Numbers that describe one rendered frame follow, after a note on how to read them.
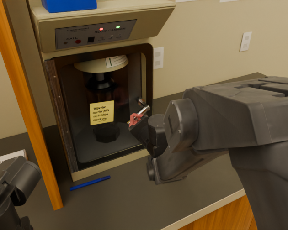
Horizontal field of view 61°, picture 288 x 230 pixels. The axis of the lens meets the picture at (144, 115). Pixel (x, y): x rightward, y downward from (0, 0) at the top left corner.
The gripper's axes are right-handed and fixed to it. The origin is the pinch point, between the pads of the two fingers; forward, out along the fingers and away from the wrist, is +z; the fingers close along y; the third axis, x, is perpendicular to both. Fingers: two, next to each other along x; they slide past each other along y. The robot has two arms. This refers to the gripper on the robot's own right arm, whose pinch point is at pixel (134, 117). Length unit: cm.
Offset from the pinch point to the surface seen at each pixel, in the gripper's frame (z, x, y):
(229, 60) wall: 51, -67, -57
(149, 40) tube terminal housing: 5.9, -18.4, 14.3
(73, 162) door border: 3.2, 25.1, -0.6
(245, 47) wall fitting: 51, -80, -57
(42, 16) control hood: -6.0, 0.0, 39.5
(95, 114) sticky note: 3.7, 8.6, 8.0
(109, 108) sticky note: 3.8, 4.3, 6.3
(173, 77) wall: 50, -30, -37
